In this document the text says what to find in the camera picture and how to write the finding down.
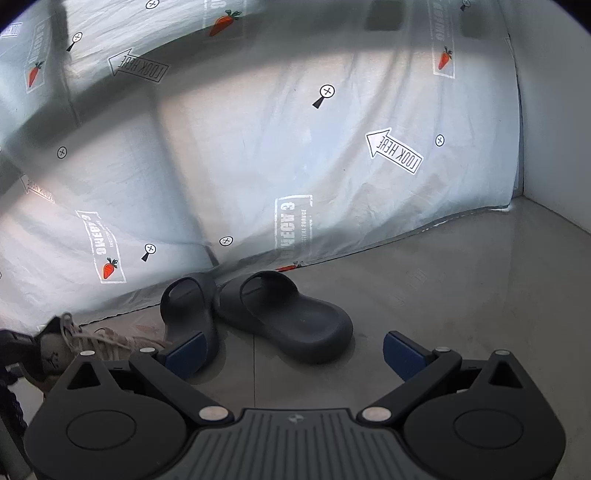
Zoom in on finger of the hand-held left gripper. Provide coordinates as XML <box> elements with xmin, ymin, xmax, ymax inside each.
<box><xmin>0</xmin><ymin>329</ymin><xmax>43</xmax><ymax>385</ymax></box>

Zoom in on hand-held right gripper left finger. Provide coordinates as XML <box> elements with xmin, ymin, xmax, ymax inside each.
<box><xmin>58</xmin><ymin>331</ymin><xmax>234</xmax><ymax>424</ymax></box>

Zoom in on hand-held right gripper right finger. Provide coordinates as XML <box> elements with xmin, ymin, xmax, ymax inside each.
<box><xmin>358</xmin><ymin>331</ymin><xmax>539</xmax><ymax>424</ymax></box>

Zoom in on dark grey slide sandal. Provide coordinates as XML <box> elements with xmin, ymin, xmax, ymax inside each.
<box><xmin>213</xmin><ymin>271</ymin><xmax>354</xmax><ymax>365</ymax></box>
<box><xmin>159</xmin><ymin>272</ymin><xmax>220</xmax><ymax>381</ymax></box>

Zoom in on tan suede sneaker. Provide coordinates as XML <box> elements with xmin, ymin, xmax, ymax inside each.
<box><xmin>21</xmin><ymin>313</ymin><xmax>169</xmax><ymax>398</ymax></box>

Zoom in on person's left hand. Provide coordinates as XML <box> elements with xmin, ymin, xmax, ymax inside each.
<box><xmin>0</xmin><ymin>367</ymin><xmax>26</xmax><ymax>446</ymax></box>

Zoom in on printed white backdrop sheet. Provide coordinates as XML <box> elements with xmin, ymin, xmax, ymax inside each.
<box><xmin>0</xmin><ymin>0</ymin><xmax>525</xmax><ymax>333</ymax></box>

